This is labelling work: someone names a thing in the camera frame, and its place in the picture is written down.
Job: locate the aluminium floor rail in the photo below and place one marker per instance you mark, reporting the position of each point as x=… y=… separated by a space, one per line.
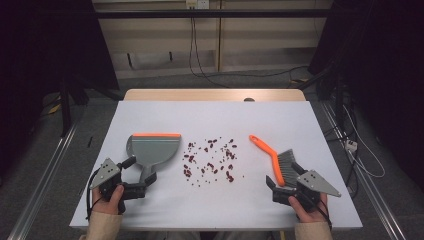
x=376 y=200
x=40 y=186

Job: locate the black metal stand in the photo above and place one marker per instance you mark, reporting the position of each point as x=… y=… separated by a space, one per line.
x=65 y=113

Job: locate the black wall hook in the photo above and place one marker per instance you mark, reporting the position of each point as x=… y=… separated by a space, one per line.
x=129 y=60
x=170 y=56

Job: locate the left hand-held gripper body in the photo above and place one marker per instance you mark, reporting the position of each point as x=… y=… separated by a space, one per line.
x=106 y=173

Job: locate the group of red beans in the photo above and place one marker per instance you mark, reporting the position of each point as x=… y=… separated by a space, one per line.
x=187 y=173

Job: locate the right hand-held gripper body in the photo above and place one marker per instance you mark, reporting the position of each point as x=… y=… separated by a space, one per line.
x=316 y=185

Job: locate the orange brush with grey bristles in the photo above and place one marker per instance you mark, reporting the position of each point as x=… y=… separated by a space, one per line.
x=263 y=144

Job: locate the black curtain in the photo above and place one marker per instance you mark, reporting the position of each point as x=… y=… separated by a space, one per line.
x=383 y=50
x=33 y=50

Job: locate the white table board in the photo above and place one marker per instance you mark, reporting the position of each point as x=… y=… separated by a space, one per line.
x=233 y=206

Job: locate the black horizontal bar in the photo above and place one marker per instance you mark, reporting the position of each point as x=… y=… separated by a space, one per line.
x=233 y=13

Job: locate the grey dustpan with orange edge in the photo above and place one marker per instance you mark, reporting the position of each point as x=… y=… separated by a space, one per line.
x=153 y=150

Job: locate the white wall socket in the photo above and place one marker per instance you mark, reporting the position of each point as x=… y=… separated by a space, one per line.
x=196 y=4

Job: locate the person's left hand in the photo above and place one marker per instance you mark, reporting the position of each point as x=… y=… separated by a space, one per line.
x=106 y=206

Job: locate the wooden table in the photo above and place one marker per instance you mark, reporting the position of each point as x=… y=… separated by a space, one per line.
x=200 y=95

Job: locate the person's right hand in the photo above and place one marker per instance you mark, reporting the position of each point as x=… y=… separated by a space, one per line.
x=310 y=216

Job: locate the small dark round table fitting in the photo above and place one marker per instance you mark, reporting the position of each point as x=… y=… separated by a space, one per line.
x=249 y=99

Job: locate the white power adapter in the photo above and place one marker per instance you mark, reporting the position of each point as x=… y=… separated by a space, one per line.
x=351 y=145

